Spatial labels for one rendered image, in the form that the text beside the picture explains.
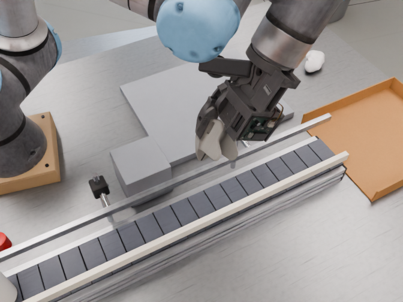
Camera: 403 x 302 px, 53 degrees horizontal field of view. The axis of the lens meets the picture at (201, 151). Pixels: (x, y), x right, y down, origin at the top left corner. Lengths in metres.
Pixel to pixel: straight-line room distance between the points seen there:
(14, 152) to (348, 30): 2.43
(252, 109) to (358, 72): 0.73
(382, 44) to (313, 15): 2.39
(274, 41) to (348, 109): 0.62
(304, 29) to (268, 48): 0.05
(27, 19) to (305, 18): 0.52
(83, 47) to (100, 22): 1.64
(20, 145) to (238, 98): 0.52
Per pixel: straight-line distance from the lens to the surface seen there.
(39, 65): 0.92
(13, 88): 0.88
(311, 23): 0.54
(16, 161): 0.94
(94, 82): 1.19
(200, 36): 0.41
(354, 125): 1.10
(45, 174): 0.96
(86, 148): 1.02
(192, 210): 0.83
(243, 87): 0.59
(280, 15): 0.54
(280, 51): 0.54
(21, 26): 0.86
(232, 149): 0.65
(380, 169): 1.03
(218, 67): 0.63
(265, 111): 0.57
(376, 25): 3.08
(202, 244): 0.82
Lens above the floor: 1.59
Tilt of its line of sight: 51 degrees down
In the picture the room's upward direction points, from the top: straight up
